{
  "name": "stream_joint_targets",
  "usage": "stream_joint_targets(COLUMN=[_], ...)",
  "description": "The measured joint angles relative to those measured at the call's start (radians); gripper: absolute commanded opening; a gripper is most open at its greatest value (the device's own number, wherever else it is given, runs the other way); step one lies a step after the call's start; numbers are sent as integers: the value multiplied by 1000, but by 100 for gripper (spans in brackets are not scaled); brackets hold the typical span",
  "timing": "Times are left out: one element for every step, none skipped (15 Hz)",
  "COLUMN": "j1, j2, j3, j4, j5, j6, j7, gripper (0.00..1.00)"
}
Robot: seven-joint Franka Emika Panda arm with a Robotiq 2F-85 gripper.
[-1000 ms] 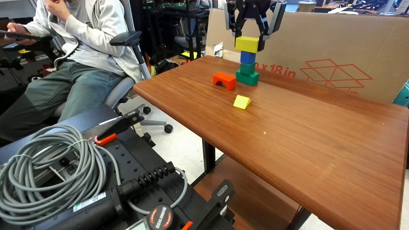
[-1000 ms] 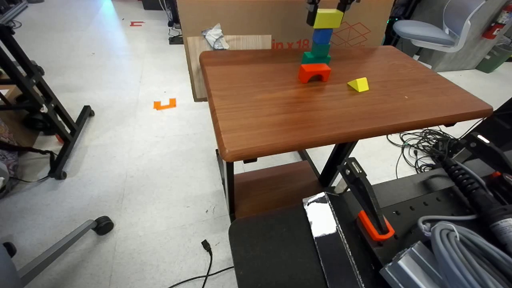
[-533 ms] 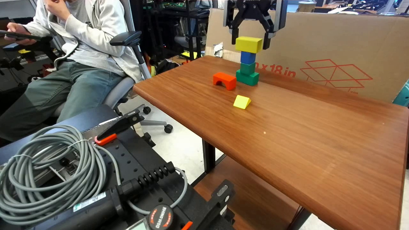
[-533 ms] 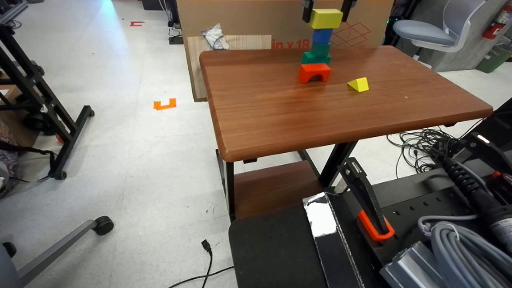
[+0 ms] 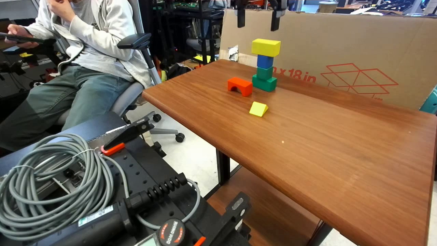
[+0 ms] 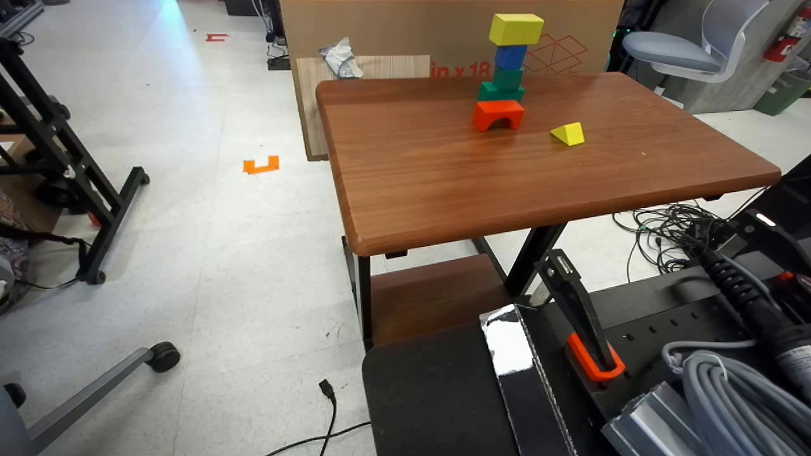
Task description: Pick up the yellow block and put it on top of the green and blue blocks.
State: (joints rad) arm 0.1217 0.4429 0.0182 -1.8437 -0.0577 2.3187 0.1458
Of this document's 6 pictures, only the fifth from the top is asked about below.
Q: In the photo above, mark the small green cube block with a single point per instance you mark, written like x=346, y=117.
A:
x=264, y=73

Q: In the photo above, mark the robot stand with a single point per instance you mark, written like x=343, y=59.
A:
x=146, y=171

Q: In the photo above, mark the yellow rectangular block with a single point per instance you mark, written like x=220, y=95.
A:
x=265, y=47

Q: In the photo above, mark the grey office chair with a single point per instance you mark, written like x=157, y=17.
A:
x=128, y=95

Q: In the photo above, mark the orange arch block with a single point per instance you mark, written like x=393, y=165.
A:
x=243, y=85

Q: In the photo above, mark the black clamp with round knob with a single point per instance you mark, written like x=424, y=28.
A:
x=218, y=222

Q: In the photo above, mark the brown cardboard sheet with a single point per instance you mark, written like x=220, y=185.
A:
x=341, y=51

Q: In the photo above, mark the black clamp with orange trigger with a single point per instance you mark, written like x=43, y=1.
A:
x=128, y=135

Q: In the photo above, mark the large green rectangular block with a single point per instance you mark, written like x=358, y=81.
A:
x=265, y=84

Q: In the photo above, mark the black shelf rack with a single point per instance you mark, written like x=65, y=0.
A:
x=191, y=20

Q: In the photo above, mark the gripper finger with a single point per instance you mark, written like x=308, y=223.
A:
x=276, y=20
x=241, y=15

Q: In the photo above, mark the person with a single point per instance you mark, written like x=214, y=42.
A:
x=85, y=75

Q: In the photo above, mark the yellow wedge block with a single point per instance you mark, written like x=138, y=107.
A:
x=257, y=109

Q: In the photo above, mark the blue cube block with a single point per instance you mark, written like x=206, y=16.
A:
x=265, y=62

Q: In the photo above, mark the black phone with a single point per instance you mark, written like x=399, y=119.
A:
x=20, y=38

